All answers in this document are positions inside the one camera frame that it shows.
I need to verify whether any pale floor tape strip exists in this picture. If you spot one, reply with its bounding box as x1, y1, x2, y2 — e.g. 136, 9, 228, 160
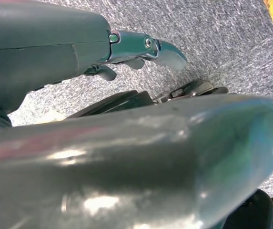
8, 107, 66, 127

